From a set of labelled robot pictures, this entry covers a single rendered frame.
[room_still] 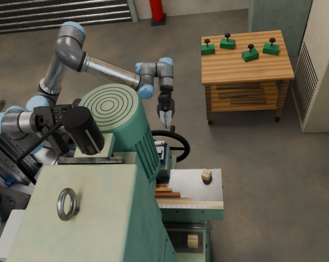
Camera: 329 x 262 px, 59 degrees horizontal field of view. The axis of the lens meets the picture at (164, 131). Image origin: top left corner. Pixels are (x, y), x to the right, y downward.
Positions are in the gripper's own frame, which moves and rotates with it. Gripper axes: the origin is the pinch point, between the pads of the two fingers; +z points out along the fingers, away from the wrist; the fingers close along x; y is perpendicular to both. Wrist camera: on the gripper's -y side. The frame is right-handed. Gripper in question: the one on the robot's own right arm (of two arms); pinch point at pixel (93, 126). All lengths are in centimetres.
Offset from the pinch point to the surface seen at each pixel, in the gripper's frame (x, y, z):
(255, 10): 199, 60, 78
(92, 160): -32.3, -1.0, 13.1
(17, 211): -37.7, -10.6, -2.9
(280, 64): 142, 12, 88
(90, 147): -32.7, 2.0, 13.2
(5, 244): -42.9, -14.9, -2.6
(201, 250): 15, -56, 33
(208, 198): 22, -36, 36
